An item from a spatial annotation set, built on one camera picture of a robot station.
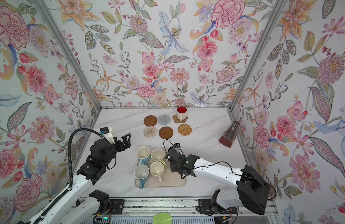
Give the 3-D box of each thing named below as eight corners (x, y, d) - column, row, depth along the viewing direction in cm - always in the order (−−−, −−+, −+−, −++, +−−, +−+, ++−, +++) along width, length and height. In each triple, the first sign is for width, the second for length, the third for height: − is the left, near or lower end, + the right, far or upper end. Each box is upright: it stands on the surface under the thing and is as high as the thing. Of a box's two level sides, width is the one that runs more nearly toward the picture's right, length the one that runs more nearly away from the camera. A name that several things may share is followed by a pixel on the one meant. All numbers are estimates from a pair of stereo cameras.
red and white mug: (176, 123, 113) (176, 116, 106) (176, 112, 120) (176, 105, 114) (187, 123, 113) (188, 116, 106) (186, 112, 120) (187, 105, 114)
